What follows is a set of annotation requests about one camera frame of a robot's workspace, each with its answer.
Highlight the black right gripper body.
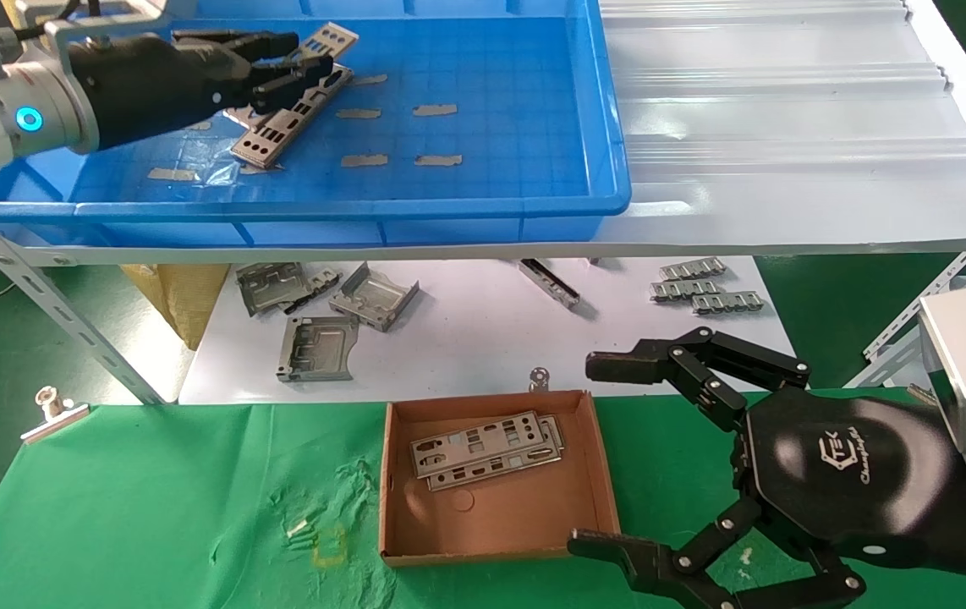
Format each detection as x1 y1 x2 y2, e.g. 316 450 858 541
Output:
733 387 966 584

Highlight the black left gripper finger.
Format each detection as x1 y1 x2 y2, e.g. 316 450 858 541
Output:
248 53 334 115
172 30 300 62

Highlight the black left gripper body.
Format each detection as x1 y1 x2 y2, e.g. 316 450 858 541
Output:
69 34 255 153

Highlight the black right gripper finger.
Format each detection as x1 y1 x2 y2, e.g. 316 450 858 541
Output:
585 327 811 432
568 497 866 609

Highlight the silver metal IO shield plate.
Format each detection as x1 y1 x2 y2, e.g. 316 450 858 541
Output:
425 414 566 492
231 66 355 169
225 23 360 129
409 411 548 480

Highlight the brown cardboard box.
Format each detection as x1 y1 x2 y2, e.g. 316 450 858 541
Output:
378 390 621 568

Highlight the blue plastic tray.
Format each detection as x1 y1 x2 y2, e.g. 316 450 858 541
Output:
0 0 632 248

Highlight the ribbed grey metal clip strip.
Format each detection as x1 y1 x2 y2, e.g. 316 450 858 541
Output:
659 257 727 282
649 279 722 303
691 291 766 315

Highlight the narrow grey metal strip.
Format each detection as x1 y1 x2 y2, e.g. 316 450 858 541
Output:
519 259 580 309

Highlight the white perforated shelf brace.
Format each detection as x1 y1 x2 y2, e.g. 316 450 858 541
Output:
843 239 966 390

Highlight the white flat board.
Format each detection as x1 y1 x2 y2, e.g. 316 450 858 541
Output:
178 256 797 405

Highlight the white corrugated shelf board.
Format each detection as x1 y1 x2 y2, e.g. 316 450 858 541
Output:
0 0 966 267

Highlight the yellow tape square mark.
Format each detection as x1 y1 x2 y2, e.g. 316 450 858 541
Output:
314 529 349 568

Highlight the silver binder clamp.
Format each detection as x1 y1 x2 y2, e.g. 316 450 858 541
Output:
20 386 91 446

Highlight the green cloth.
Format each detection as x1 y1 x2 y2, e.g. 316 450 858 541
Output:
0 387 966 609

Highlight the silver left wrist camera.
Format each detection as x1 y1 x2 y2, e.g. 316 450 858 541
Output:
43 0 175 64

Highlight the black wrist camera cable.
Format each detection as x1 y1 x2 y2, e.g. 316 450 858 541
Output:
16 0 103 39

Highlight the large grey metal bracket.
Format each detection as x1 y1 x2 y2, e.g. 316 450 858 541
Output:
235 262 315 318

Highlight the folded grey metal tray bracket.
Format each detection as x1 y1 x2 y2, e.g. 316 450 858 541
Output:
329 261 420 332

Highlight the flat grey metal bracket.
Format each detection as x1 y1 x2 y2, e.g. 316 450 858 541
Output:
276 315 360 383

